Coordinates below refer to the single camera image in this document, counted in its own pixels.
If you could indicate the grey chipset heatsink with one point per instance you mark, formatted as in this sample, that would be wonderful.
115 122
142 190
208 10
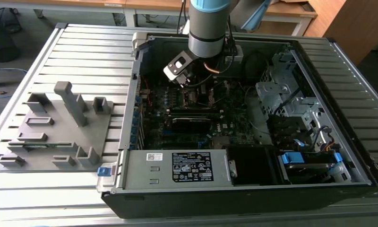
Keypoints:
222 140

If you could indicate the grey floor stand base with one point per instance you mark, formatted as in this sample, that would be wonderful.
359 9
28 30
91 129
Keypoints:
1 79

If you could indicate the hard disk in blue carrier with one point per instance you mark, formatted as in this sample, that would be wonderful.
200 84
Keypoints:
292 158

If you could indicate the black plastic drive bracket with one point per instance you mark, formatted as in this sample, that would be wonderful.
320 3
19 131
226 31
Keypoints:
287 127

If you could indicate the black graphics card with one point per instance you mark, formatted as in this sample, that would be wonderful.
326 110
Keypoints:
191 125

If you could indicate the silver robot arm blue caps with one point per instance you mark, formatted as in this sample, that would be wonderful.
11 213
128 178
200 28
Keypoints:
208 35

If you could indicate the metal locking lever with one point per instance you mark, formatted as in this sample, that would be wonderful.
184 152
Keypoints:
208 104

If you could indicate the wooden desk white frame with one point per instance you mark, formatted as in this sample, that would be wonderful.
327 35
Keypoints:
66 2
290 14

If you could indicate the silver drive cage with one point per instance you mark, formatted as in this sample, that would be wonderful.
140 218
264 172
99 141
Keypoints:
271 88

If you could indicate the grey parts rack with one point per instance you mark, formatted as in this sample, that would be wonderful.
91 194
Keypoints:
63 142

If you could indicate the black RAM slot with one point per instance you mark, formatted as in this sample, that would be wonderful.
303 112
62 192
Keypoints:
195 110

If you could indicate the grey power supply unit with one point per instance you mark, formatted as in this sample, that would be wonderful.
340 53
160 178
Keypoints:
146 172

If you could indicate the black PC case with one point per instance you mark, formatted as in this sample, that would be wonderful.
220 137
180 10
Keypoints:
208 205

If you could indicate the black bin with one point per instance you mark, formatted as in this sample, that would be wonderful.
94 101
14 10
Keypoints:
5 53

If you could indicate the wooden cabinet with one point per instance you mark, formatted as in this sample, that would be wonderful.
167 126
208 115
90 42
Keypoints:
359 23

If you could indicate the CPU silver plate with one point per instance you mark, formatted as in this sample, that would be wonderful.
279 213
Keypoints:
194 98

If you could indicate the blue case latch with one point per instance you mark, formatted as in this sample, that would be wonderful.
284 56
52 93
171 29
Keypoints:
103 171

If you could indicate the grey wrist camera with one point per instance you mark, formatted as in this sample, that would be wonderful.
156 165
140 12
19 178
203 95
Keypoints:
234 54

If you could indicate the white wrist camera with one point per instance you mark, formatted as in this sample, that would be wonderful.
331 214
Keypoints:
176 67

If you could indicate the black expansion slot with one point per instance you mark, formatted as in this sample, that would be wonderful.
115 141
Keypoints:
182 137
182 145

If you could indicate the green motherboard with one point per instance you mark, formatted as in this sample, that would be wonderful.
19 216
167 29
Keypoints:
236 118

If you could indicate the black fan shroud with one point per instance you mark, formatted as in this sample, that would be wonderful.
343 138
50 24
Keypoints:
252 165

